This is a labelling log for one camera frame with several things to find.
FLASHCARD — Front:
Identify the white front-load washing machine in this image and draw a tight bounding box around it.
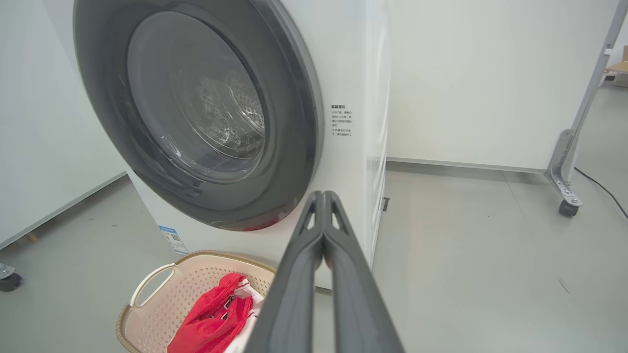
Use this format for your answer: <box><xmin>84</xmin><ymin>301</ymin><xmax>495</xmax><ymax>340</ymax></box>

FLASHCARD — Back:
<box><xmin>42</xmin><ymin>0</ymin><xmax>392</xmax><ymax>290</ymax></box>

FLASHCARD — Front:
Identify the blue energy label sticker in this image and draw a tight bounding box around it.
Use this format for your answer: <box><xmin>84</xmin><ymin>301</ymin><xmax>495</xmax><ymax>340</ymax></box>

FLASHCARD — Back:
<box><xmin>158</xmin><ymin>226</ymin><xmax>189</xmax><ymax>255</ymax></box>

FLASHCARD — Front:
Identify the red garment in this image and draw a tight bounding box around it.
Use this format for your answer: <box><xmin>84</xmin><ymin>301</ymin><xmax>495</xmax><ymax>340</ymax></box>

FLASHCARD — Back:
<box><xmin>167</xmin><ymin>273</ymin><xmax>255</xmax><ymax>353</ymax></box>

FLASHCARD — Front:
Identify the brown cardboard box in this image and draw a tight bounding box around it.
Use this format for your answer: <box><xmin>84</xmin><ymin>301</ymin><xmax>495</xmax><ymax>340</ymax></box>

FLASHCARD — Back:
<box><xmin>600</xmin><ymin>45</ymin><xmax>628</xmax><ymax>89</ymax></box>

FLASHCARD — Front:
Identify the round dark washing machine door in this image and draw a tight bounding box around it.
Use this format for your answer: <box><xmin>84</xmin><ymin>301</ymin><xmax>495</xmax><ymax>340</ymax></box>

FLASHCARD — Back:
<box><xmin>74</xmin><ymin>0</ymin><xmax>324</xmax><ymax>232</ymax></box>

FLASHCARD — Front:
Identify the black floor cable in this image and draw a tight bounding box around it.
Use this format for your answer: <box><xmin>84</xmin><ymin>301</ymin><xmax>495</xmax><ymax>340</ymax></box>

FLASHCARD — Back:
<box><xmin>574</xmin><ymin>167</ymin><xmax>628</xmax><ymax>220</ymax></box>

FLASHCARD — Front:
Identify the white garment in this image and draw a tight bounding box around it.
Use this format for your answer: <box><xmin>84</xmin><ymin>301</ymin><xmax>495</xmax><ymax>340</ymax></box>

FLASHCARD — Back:
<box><xmin>223</xmin><ymin>282</ymin><xmax>265</xmax><ymax>353</ymax></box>

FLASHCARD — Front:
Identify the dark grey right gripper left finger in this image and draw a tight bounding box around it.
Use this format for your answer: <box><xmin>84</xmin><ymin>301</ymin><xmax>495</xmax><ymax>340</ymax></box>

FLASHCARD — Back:
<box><xmin>244</xmin><ymin>191</ymin><xmax>325</xmax><ymax>353</ymax></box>

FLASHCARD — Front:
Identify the white partition panel with casters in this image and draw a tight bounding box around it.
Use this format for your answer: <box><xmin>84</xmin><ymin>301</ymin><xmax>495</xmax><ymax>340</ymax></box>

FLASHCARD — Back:
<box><xmin>0</xmin><ymin>0</ymin><xmax>127</xmax><ymax>293</ymax></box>
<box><xmin>386</xmin><ymin>0</ymin><xmax>628</xmax><ymax>218</ymax></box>

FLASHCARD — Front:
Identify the cream perforated laundry basket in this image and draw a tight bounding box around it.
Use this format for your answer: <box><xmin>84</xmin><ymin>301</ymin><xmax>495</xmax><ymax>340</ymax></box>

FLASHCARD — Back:
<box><xmin>115</xmin><ymin>250</ymin><xmax>276</xmax><ymax>353</ymax></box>

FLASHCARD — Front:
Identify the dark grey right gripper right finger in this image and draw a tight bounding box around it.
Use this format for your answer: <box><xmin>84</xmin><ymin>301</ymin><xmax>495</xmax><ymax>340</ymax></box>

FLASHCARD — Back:
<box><xmin>324</xmin><ymin>191</ymin><xmax>406</xmax><ymax>353</ymax></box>

